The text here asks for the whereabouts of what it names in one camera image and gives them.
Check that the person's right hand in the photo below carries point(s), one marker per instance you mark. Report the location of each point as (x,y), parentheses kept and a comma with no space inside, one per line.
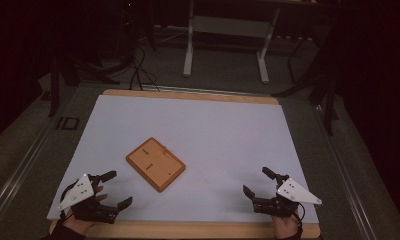
(284,227)

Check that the white metal stand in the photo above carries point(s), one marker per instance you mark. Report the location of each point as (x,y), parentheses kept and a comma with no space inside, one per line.
(229,26)

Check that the white table mat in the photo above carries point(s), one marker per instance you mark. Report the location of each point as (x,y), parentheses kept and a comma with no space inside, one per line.
(204,133)

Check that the black metal stand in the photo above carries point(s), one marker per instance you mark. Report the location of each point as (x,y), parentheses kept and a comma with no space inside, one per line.
(321,83)
(59,70)

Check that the person's left hand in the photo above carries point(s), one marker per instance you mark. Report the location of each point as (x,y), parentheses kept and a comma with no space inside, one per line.
(79,226)

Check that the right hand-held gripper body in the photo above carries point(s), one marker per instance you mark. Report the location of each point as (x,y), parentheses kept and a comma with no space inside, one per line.
(296,192)

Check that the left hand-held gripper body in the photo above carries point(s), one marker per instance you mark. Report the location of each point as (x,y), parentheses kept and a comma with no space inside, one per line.
(79,193)

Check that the black floor bracket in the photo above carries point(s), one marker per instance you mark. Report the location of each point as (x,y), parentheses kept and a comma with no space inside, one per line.
(67,123)

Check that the orange wooden tray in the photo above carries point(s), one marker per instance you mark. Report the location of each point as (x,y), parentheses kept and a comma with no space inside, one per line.
(154,165)

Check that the wooden table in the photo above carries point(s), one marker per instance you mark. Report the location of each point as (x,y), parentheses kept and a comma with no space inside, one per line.
(188,230)

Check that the metal floor rail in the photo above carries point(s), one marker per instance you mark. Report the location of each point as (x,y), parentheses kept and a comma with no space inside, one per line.
(18,173)
(344,173)

